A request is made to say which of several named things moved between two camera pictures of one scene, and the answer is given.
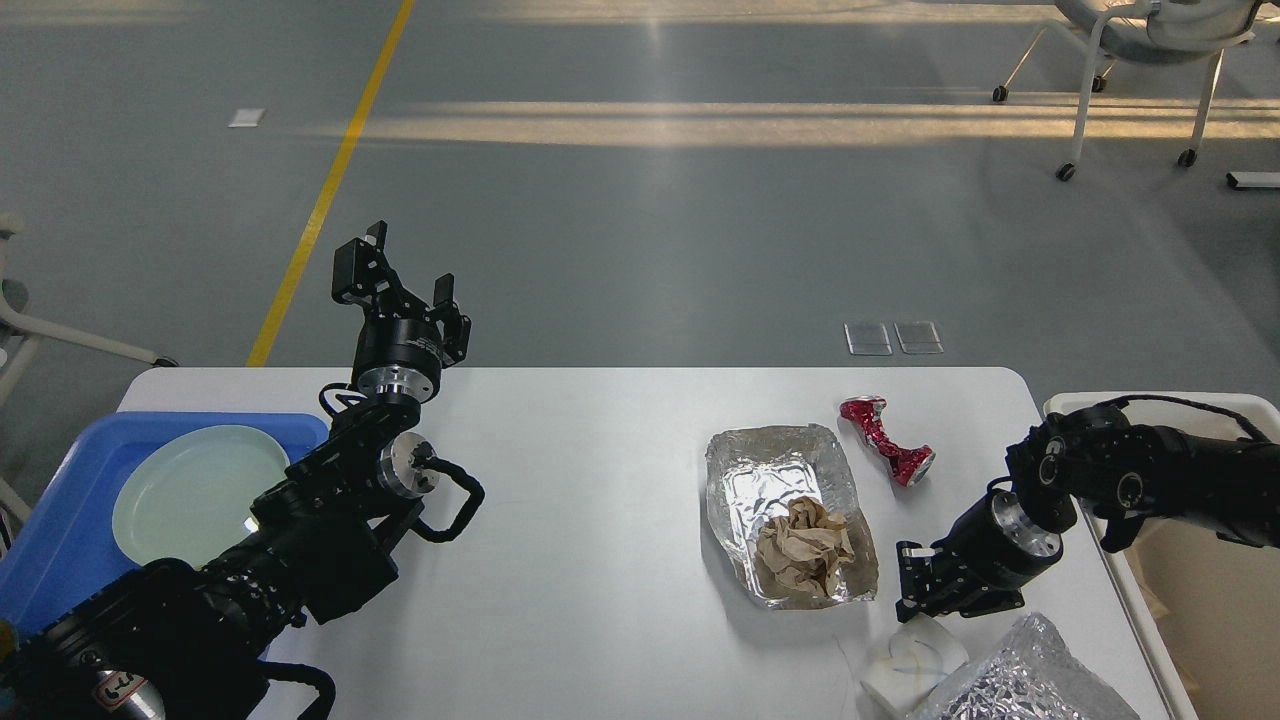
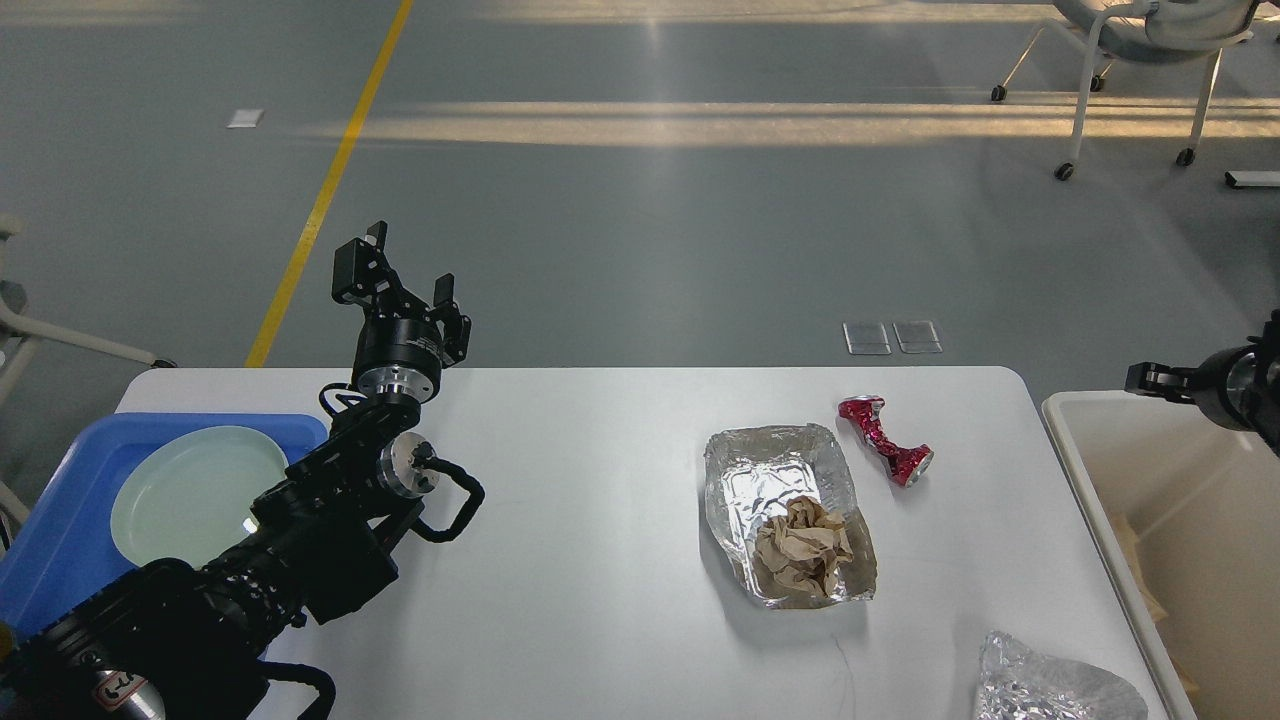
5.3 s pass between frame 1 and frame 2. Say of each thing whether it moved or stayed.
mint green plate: stayed
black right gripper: moved
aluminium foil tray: stayed
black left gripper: stayed
